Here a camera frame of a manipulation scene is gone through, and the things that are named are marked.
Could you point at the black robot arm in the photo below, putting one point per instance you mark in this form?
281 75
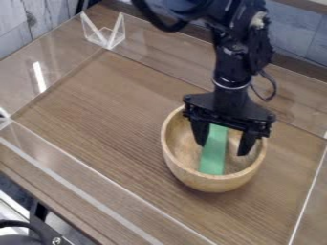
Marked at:
239 27

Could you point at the black table leg bracket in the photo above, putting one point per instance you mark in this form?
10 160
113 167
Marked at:
38 215

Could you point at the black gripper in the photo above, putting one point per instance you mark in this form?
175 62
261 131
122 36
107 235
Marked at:
231 109

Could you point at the clear acrylic corner bracket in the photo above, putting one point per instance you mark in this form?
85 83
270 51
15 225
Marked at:
105 37

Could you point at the green rectangular stick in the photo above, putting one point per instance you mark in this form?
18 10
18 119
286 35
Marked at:
211 163

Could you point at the round wooden bowl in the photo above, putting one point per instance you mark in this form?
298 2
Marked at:
182 156

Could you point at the clear acrylic enclosure wall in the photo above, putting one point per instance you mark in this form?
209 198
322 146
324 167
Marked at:
82 143

